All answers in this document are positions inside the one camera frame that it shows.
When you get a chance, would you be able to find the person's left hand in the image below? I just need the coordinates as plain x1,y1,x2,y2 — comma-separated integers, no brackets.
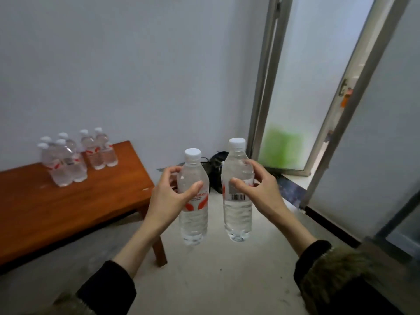
143,165,204,232

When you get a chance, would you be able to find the person's right hand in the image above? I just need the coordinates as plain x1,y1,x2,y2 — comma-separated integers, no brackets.
229,160,292,224

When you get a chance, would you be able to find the clear water bottle red label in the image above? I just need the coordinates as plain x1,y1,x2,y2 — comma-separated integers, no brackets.
220,137,256,243
176,147,210,246

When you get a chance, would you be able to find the cluster of water bottles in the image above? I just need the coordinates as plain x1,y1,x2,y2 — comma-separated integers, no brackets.
36,127,119,188

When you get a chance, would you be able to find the person's left forearm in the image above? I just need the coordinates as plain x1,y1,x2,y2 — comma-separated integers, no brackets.
42,219,171,315

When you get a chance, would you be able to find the person's right forearm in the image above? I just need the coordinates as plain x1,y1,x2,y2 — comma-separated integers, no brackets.
274,208,404,315

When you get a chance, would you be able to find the green object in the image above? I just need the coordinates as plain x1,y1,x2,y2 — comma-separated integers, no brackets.
259,126,306,170

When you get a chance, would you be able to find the black trash bin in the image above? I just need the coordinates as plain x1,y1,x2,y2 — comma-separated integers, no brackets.
208,151,230,195

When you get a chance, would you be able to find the orange wooden table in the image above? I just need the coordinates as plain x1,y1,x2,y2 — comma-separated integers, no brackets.
0,140,168,276

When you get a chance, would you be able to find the frosted glass door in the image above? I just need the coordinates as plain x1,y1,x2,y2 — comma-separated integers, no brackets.
246,0,414,210
257,0,399,177

